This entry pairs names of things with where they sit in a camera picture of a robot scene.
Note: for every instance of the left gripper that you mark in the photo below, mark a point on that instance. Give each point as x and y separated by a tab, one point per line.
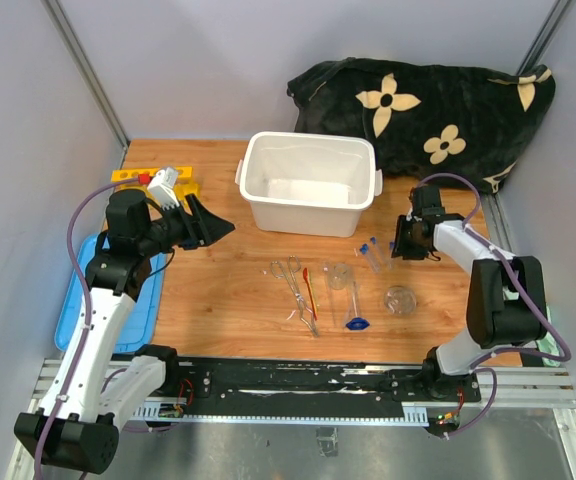
202	229

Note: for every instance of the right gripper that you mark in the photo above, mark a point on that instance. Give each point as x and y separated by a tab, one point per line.
401	248

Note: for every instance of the blue capped test tube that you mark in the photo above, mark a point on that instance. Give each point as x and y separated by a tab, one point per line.
390	258
376	252
370	258

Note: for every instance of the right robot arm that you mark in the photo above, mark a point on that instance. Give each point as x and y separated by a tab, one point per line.
506	299

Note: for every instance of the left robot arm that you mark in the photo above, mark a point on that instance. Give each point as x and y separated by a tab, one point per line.
79	420

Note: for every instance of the glass petri dish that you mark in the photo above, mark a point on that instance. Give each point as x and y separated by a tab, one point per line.
400	300

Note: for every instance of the yellow test tube rack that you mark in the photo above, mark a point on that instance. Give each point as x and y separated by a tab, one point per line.
182	183

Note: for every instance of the small glass beaker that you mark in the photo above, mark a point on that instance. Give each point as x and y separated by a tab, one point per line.
339	276

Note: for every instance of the metal crucible tongs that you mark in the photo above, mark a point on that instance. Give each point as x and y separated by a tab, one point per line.
288	271

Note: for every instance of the graduated cylinder blue base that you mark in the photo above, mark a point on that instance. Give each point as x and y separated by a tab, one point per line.
356	321

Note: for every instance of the red yellow green spatula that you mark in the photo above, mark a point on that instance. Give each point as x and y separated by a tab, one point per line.
311	294

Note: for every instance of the white plastic bin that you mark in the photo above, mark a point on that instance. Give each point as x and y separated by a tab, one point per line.
308	184

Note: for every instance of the black floral blanket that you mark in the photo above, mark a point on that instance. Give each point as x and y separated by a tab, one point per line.
422	120

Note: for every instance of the blue plastic tray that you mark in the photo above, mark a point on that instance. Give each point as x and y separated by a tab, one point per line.
138	329

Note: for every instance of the green printed cloth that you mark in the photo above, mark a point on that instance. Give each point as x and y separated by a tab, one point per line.
549	345

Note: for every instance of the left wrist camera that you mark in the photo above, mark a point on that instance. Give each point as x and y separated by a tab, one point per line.
160	187

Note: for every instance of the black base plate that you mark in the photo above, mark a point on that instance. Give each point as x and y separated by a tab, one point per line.
284	392

